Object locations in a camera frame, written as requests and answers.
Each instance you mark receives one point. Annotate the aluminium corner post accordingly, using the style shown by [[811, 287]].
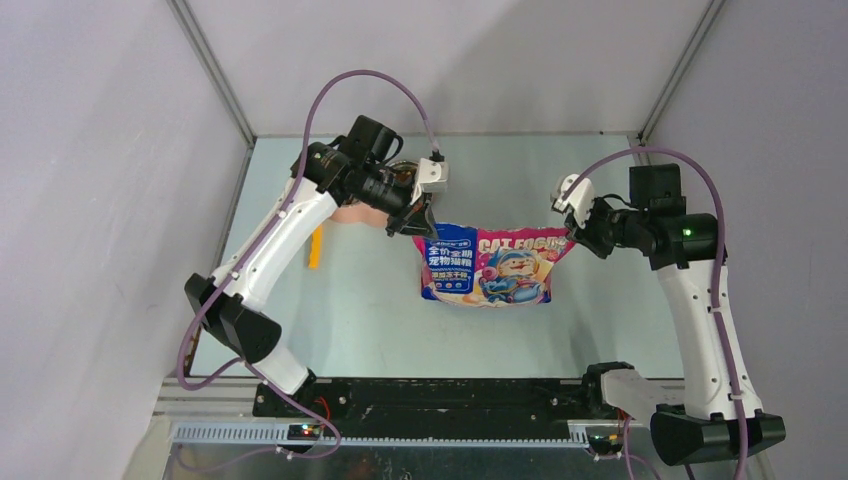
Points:
[[684, 62], [207, 58]]

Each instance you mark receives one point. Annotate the yellow plastic food scoop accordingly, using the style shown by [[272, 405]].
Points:
[[315, 248]]

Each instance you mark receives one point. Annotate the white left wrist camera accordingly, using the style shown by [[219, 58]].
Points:
[[431, 177]]

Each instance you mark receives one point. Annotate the pink double pet feeder base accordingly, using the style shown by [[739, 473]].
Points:
[[360, 213]]

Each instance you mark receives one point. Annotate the right steel bowl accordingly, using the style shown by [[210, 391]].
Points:
[[401, 172]]

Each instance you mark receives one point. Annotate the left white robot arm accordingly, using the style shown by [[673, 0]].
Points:
[[353, 169]]

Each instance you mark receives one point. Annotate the aluminium corner post left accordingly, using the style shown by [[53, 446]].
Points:
[[207, 58]]

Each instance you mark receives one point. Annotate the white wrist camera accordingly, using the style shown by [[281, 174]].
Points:
[[573, 199], [431, 177]]

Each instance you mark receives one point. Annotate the aluminium corner post right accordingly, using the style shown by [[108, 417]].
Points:
[[684, 62]]

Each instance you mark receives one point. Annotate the colourful cat food bag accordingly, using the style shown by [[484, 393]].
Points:
[[482, 268]]

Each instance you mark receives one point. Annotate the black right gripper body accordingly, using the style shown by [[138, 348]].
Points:
[[605, 230]]

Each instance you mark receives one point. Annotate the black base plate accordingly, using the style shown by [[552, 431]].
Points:
[[476, 409]]

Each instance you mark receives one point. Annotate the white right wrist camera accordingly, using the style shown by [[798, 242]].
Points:
[[573, 199]]

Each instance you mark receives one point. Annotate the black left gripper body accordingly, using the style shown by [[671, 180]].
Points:
[[397, 222]]

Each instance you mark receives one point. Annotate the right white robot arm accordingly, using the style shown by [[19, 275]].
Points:
[[718, 416]]

